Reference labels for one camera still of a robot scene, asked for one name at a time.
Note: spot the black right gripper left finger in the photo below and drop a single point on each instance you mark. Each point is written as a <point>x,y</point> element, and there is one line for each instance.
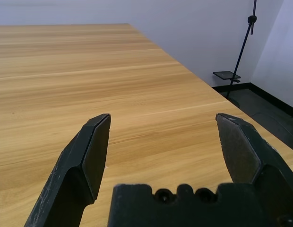
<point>73,165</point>

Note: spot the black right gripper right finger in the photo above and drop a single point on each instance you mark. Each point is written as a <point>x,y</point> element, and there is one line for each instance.
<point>241,151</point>

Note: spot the black stand tray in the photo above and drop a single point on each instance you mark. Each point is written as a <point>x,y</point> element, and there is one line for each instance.
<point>225,75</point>

